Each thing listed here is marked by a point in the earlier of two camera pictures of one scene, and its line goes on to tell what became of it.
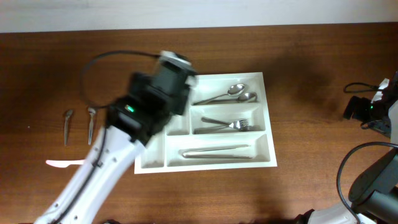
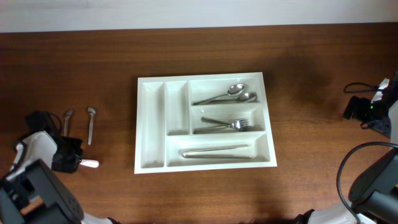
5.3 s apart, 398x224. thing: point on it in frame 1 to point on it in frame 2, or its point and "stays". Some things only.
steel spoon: x=250 y=97 stays
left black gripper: x=180 y=102 to x=72 y=167
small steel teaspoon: x=91 y=111 stays
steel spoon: x=235 y=90 stays
